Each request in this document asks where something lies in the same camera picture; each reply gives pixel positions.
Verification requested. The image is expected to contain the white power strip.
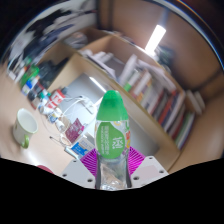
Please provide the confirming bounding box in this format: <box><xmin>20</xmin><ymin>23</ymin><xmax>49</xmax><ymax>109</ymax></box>
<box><xmin>83</xmin><ymin>96</ymin><xmax>96</xmax><ymax>114</ymax></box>

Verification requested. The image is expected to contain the under-shelf light strip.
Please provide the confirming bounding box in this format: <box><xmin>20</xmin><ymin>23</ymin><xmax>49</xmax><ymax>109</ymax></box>
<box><xmin>88</xmin><ymin>75</ymin><xmax>108</xmax><ymax>94</ymax></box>

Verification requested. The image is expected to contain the light blue hair brush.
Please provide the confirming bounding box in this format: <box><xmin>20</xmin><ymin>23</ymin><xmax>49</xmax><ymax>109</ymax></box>
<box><xmin>63</xmin><ymin>144</ymin><xmax>81</xmax><ymax>160</ymax></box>

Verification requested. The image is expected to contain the magenta packet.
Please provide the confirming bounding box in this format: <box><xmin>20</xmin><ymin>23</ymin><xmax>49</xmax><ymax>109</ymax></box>
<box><xmin>64</xmin><ymin>118</ymin><xmax>86</xmax><ymax>144</ymax></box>

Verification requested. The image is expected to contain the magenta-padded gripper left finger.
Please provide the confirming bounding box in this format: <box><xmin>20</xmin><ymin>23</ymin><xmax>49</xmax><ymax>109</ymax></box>
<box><xmin>60</xmin><ymin>148</ymin><xmax>99</xmax><ymax>190</ymax></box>

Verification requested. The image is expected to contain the wooden shelf unit with books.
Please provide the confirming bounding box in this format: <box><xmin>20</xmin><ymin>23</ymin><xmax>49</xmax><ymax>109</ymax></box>
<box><xmin>43</xmin><ymin>26</ymin><xmax>208</xmax><ymax>171</ymax></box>

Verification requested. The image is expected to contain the green canister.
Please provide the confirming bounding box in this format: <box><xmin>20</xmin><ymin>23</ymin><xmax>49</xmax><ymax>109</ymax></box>
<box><xmin>20</xmin><ymin>64</ymin><xmax>40</xmax><ymax>88</ymax></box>

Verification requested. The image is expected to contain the long ceiling light tube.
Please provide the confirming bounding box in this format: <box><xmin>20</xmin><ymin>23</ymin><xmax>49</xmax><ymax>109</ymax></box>
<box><xmin>144</xmin><ymin>24</ymin><xmax>167</xmax><ymax>56</ymax></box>

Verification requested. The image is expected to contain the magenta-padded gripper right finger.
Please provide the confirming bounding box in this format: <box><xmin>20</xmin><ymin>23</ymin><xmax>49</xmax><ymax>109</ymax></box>
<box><xmin>124</xmin><ymin>145</ymin><xmax>169</xmax><ymax>189</ymax></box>

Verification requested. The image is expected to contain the flat round red coaster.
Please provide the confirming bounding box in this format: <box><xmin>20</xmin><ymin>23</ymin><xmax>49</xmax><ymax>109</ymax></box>
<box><xmin>36</xmin><ymin>164</ymin><xmax>54</xmax><ymax>174</ymax></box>

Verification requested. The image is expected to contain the blue and white carton box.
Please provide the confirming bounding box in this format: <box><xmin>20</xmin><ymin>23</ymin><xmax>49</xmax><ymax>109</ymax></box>
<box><xmin>69</xmin><ymin>134</ymin><xmax>95</xmax><ymax>160</ymax></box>

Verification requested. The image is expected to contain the clear bottle with green cap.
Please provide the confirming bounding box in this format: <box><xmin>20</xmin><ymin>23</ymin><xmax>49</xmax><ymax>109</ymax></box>
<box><xmin>94</xmin><ymin>89</ymin><xmax>132</xmax><ymax>192</ymax></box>

